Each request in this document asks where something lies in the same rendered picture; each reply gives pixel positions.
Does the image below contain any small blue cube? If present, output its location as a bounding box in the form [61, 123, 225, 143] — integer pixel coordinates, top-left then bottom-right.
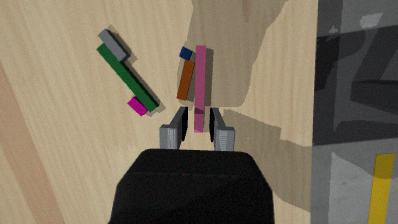
[179, 46, 192, 61]

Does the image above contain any orange rod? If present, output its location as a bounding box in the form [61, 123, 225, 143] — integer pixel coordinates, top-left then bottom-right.
[176, 60, 195, 101]

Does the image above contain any small magenta block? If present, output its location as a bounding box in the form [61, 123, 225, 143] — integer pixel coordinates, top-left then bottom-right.
[127, 96, 148, 116]

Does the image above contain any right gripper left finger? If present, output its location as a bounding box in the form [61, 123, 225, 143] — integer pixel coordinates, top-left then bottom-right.
[159, 106, 188, 149]

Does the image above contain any dark green rod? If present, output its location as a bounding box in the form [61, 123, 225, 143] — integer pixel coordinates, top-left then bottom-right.
[96, 43, 159, 112]

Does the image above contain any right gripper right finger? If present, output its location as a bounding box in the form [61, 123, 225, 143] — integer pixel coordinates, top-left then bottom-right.
[209, 108, 235, 151]

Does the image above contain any pink rod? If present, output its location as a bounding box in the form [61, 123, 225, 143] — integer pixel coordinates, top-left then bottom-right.
[194, 45, 206, 133]

